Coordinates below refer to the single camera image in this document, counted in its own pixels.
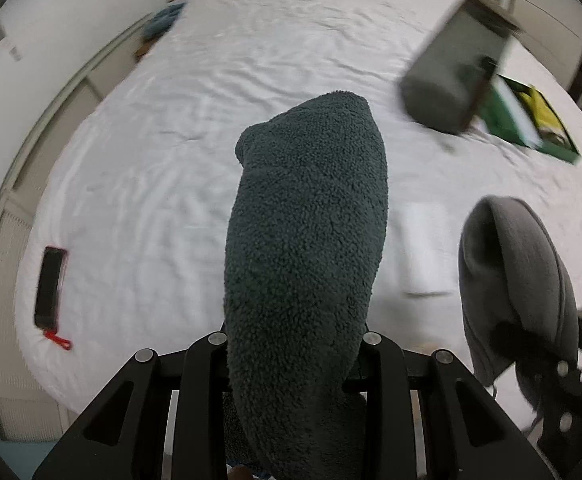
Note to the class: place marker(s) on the blue cloth on nightstand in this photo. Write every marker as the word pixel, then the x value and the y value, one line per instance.
pixel 161 21

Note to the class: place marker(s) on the white bed duvet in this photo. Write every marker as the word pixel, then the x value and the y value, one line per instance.
pixel 141 195

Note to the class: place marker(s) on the wooden nightstand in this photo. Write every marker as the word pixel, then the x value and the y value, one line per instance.
pixel 144 49

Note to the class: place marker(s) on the radiator cover panel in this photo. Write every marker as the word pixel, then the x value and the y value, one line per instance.
pixel 27 413

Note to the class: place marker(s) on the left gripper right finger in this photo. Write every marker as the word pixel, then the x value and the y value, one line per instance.
pixel 411 400

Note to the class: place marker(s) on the dark teal towel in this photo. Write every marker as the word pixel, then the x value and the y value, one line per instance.
pixel 304 244

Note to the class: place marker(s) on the green tray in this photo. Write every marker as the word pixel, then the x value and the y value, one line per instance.
pixel 499 123

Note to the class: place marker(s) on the yellow sock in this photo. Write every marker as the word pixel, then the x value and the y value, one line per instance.
pixel 547 123

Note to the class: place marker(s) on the grey cloth face mask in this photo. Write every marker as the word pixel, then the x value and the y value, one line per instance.
pixel 510 271

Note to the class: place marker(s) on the dark grey lidded pitcher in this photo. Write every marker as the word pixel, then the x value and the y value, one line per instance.
pixel 446 83

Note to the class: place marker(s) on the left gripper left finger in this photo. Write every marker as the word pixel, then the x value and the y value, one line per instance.
pixel 122 432

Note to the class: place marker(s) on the black smartphone red case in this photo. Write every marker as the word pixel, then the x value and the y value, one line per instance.
pixel 48 294

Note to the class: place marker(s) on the white cloth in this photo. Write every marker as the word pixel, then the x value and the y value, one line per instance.
pixel 427 257

